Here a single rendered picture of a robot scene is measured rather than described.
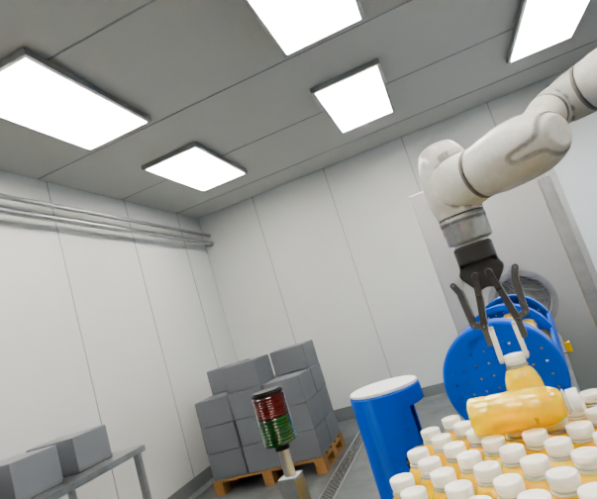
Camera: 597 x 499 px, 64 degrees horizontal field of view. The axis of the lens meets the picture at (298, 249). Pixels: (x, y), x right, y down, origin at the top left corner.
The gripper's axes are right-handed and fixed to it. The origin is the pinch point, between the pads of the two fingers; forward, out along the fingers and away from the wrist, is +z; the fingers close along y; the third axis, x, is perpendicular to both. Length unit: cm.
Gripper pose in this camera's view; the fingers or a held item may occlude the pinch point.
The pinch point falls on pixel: (508, 342)
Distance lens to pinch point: 101.7
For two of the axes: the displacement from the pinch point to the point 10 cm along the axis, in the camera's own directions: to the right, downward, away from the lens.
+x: -4.4, -0.1, -9.0
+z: 3.0, 9.4, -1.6
